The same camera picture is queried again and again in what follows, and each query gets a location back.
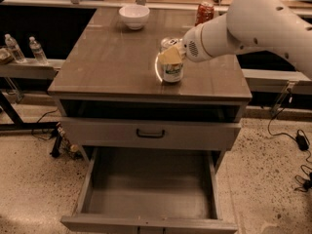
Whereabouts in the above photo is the clear water bottle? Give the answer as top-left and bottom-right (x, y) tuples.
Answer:
(29, 36), (48, 65)
(5, 34), (25, 63)

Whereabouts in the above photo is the grey drawer cabinet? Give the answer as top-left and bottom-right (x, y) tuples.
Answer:
(47, 6), (254, 152)

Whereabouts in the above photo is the white ceramic bowl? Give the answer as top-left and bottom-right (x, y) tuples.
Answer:
(119, 4), (150, 30)

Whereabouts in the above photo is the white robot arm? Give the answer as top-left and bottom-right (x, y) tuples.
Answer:
(158, 0), (312, 79)

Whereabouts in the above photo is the grey side shelf left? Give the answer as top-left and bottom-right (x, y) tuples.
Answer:
(0, 58), (64, 80)

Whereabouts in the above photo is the black floor cable left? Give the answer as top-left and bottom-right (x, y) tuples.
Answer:
(30, 107), (60, 141)

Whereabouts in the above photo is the silver green 7up can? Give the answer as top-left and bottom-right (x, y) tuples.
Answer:
(158, 37), (183, 83)

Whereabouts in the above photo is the open lower grey drawer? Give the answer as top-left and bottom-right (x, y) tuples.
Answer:
(61, 147), (237, 234)

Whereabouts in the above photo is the right clear water bottle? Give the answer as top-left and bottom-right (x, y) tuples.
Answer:
(29, 36), (48, 65)

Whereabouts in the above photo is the black drawer handle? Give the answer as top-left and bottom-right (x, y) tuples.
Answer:
(136, 129), (166, 138)

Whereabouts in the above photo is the black tool on floor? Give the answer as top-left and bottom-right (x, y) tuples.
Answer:
(50, 123), (82, 159)

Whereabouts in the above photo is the orange soda can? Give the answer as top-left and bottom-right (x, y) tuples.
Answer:
(195, 1), (215, 25)

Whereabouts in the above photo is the grey side shelf right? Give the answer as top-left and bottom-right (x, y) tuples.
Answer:
(243, 69), (312, 96)

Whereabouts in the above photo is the left clear water bottle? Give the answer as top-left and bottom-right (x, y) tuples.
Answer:
(5, 34), (25, 63)

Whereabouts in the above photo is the upper grey drawer front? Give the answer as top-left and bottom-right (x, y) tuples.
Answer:
(61, 117), (241, 151)

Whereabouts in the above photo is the black floor cable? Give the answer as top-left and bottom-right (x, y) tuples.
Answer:
(30, 107), (60, 141)
(267, 95), (312, 193)

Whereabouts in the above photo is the black floor cable right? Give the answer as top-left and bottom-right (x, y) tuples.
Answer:
(267, 95), (312, 193)

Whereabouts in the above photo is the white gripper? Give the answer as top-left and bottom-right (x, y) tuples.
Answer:
(158, 15), (241, 64)

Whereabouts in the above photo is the grey side shelf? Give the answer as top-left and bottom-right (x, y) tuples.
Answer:
(243, 69), (312, 96)
(0, 58), (64, 80)

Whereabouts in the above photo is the black power adapter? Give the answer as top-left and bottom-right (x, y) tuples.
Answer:
(295, 130), (309, 151)

